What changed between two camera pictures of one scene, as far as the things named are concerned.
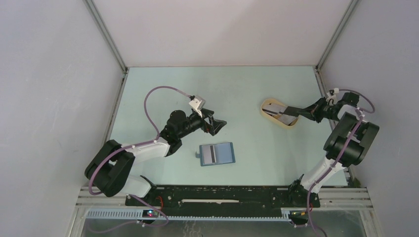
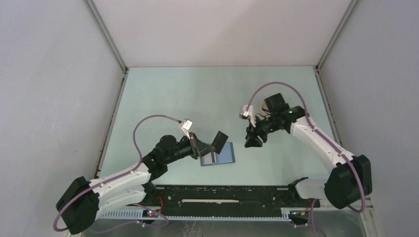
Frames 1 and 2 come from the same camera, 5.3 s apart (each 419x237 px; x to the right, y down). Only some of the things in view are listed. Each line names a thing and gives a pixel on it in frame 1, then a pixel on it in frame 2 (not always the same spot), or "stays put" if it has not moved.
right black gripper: x=315 y=109 → x=252 y=141
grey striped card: x=209 y=154 stays put
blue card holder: x=216 y=154 stays put
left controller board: x=150 y=213 stays put
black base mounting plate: x=226 y=200 stays put
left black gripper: x=214 y=125 → x=198 y=148
